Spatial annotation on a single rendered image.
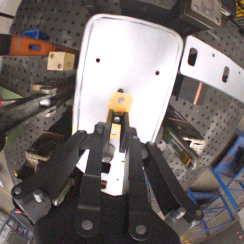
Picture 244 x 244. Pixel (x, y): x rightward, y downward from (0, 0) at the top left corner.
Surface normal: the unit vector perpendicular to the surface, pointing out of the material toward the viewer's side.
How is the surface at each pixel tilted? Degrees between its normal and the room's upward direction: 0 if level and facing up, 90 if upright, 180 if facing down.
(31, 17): 0
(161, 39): 0
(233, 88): 0
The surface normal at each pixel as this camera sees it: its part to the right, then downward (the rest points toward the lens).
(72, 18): -0.01, 0.42
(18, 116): 0.97, 0.25
